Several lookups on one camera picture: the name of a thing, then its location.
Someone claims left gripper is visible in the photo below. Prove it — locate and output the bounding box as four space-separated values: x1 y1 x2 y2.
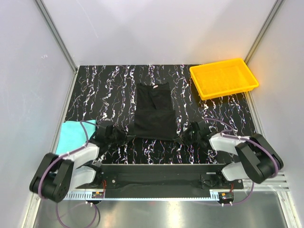
106 124 135 146

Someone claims black t shirt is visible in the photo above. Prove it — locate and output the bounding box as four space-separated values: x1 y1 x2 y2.
133 83 177 141

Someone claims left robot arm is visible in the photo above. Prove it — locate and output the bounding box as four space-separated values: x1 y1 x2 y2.
29 121 136 203

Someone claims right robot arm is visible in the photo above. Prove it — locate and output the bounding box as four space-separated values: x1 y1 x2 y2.
174 120 284 188

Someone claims folded teal t shirt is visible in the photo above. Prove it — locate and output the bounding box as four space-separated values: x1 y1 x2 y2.
56 121 86 155

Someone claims black marble pattern mat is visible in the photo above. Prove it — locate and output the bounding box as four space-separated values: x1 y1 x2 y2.
65 65 257 166

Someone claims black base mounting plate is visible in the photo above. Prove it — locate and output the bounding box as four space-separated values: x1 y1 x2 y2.
75 164 244 190

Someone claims yellow plastic tray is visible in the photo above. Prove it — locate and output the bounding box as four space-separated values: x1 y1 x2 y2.
190 58 259 100

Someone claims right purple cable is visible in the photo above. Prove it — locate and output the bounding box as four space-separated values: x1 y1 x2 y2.
203 117 280 205

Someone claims white slotted cable duct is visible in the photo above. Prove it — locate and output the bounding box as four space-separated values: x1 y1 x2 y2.
64 190 219 201

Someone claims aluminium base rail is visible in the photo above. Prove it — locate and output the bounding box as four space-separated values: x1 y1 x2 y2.
30 172 290 191

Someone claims left aluminium frame post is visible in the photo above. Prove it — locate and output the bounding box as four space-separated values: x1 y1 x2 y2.
33 0 78 74

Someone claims aluminium frame post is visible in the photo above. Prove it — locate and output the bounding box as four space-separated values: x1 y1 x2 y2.
33 0 78 74
244 0 285 65

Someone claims right aluminium frame post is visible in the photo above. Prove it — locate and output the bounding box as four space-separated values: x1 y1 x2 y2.
244 0 285 65

